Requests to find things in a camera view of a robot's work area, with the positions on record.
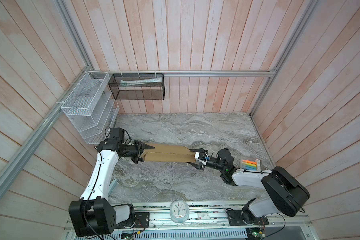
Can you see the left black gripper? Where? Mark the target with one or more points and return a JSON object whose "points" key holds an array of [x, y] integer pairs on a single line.
{"points": [[140, 150]]}

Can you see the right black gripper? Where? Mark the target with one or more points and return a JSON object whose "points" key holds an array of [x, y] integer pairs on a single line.
{"points": [[203, 166]]}

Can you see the brown cardboard box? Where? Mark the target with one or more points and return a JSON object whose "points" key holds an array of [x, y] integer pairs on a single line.
{"points": [[168, 153]]}

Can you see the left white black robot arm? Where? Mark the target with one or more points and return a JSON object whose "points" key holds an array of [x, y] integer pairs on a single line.
{"points": [[92, 215]]}

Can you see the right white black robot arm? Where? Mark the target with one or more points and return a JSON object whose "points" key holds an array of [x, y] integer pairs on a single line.
{"points": [[285, 194]]}

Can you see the pack of coloured markers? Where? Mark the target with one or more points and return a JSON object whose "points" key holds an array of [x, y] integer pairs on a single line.
{"points": [[251, 165]]}

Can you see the pale blue alarm clock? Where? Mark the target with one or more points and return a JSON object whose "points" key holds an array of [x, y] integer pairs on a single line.
{"points": [[179, 211]]}

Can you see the small white label card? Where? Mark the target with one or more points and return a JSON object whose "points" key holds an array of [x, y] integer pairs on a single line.
{"points": [[203, 216]]}

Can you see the white paper in basket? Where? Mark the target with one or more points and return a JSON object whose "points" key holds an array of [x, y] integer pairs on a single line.
{"points": [[138, 82]]}

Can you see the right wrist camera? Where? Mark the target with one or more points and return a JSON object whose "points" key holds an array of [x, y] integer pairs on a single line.
{"points": [[202, 157]]}

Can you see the black mesh wall basket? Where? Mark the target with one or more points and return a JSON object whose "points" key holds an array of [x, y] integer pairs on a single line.
{"points": [[136, 93]]}

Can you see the white wire mesh shelf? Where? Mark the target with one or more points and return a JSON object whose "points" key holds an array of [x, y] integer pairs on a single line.
{"points": [[90, 107]]}

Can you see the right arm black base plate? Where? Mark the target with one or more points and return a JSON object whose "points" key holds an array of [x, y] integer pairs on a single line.
{"points": [[244, 218]]}

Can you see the aluminium front rail frame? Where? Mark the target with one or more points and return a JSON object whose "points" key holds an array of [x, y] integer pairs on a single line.
{"points": [[161, 227]]}

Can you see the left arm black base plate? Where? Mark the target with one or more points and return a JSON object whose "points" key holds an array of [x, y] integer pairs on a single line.
{"points": [[140, 220]]}

